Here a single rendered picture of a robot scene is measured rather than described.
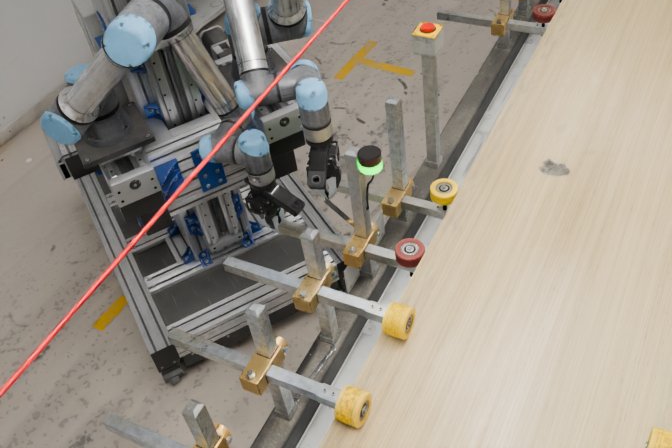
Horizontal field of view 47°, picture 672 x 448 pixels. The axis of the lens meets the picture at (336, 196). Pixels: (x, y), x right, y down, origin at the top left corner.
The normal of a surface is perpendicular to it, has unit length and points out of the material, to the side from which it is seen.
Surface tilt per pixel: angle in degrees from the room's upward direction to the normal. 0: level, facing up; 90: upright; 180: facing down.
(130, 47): 85
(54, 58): 90
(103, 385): 0
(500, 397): 0
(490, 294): 0
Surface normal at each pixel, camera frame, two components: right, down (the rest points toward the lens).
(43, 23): 0.84, 0.29
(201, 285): -0.12, -0.72
